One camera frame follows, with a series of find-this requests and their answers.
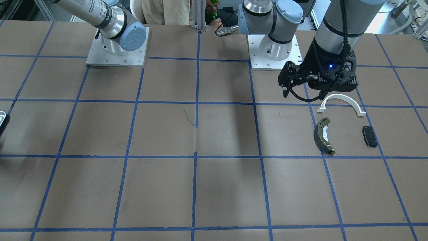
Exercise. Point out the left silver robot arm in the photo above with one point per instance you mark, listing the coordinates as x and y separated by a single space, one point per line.
345 21

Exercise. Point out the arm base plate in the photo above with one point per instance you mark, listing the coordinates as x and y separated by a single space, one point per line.
267 55
106 53

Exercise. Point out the person in beige shirt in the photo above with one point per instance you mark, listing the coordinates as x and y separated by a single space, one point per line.
167 12

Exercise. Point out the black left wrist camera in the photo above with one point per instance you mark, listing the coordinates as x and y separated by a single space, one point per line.
289 77

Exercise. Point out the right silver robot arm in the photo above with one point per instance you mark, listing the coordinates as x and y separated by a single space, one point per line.
114 22

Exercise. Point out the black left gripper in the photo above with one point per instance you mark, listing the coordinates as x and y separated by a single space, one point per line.
315 59

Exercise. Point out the black brake pad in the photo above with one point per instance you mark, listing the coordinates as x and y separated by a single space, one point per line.
369 136

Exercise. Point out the green curved brake shoe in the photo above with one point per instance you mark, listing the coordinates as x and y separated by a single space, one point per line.
321 138

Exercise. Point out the aluminium frame post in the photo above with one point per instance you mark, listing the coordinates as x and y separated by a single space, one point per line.
198 14

